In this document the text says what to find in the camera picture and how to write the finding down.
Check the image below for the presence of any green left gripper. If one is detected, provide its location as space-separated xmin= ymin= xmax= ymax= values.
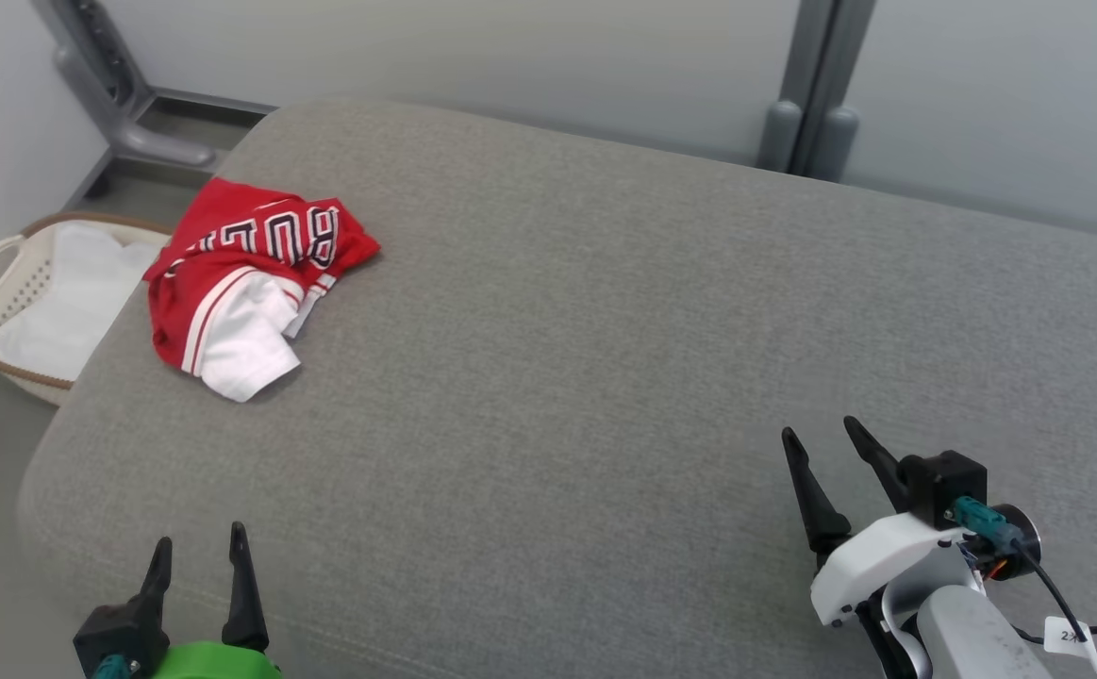
xmin=137 ymin=522 xmax=282 ymax=679

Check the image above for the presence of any white laundry basket brown rim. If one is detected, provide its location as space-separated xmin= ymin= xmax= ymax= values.
xmin=0 ymin=212 xmax=176 ymax=406

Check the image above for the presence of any white cable label tag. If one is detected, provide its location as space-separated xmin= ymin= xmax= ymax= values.
xmin=1043 ymin=616 xmax=1094 ymax=654

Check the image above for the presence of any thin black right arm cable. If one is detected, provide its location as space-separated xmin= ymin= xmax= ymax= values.
xmin=1010 ymin=539 xmax=1097 ymax=679

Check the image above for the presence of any teal right camera connector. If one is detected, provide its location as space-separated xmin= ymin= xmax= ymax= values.
xmin=952 ymin=497 xmax=1021 ymax=553

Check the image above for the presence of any white cloth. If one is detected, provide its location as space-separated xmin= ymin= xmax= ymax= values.
xmin=0 ymin=222 xmax=167 ymax=383

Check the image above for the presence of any red basketball jersey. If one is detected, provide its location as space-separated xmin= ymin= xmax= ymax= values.
xmin=142 ymin=176 xmax=381 ymax=404

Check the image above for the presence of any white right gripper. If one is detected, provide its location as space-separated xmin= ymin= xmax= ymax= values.
xmin=781 ymin=416 xmax=970 ymax=627

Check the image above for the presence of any grey upright partition post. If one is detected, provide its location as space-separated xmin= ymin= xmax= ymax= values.
xmin=757 ymin=0 xmax=879 ymax=182

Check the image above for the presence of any grey metal stand base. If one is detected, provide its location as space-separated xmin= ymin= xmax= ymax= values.
xmin=34 ymin=0 xmax=275 ymax=175

